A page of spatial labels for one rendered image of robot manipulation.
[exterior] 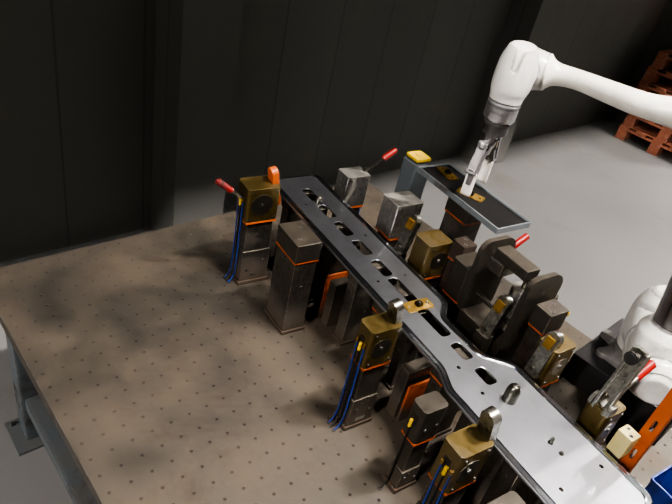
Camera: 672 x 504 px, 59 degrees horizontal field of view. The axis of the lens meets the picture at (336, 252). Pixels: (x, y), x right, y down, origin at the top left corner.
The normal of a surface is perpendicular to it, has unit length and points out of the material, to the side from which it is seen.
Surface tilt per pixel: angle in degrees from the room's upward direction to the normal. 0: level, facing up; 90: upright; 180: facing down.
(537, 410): 0
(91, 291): 0
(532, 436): 0
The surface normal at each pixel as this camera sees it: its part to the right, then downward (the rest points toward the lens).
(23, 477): 0.19, -0.81
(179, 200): 0.64, 0.53
